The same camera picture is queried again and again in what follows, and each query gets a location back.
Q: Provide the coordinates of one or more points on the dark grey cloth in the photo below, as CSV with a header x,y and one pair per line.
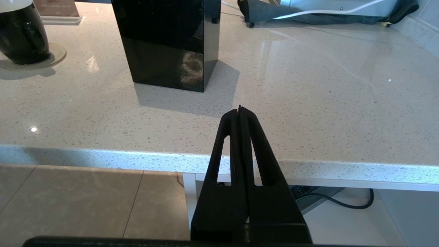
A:
x,y
260,13

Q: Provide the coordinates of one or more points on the silver microwave oven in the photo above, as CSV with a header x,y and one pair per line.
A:
x,y
325,3

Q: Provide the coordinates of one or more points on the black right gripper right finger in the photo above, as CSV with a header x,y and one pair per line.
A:
x,y
274,212

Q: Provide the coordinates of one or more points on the round beige coaster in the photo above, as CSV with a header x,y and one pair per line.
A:
x,y
56,56

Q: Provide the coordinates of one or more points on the QR code sign stand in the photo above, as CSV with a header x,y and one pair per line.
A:
x,y
58,8

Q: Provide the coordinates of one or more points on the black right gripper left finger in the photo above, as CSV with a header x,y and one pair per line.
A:
x,y
219,212

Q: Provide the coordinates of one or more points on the black tissue box white lid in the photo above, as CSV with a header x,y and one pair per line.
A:
x,y
161,41

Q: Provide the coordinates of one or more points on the white counter cabinet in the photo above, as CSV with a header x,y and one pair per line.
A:
x,y
404,219

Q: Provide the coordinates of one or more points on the black mug white inside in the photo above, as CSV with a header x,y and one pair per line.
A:
x,y
24,37

